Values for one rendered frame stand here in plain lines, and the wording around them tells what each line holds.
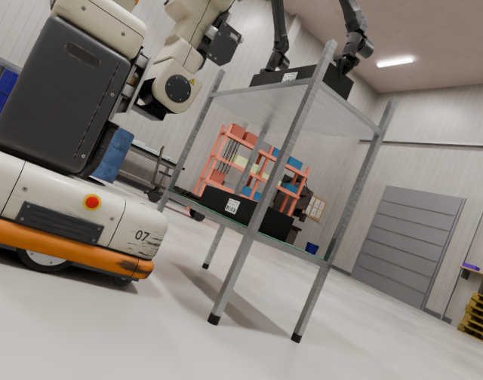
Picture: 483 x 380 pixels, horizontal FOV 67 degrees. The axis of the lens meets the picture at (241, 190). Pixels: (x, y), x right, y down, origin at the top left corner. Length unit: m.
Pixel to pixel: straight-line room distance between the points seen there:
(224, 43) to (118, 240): 0.85
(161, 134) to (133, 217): 9.08
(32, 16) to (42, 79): 8.89
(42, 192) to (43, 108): 0.23
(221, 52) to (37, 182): 0.82
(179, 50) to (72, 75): 0.45
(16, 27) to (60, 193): 8.93
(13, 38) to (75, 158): 8.82
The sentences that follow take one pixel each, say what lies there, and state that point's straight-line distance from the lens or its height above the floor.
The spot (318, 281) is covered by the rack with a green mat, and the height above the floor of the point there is 0.26.
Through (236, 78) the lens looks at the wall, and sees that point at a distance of 11.28.
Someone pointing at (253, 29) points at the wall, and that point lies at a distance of 11.82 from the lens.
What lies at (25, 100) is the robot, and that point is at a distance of 1.17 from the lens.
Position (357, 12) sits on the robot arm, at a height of 1.37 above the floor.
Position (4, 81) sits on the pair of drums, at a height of 0.77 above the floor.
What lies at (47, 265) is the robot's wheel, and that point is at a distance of 1.21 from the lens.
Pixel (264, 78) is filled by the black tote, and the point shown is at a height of 1.08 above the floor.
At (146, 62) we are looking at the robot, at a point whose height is 0.76.
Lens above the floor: 0.38
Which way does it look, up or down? 4 degrees up
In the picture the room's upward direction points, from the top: 23 degrees clockwise
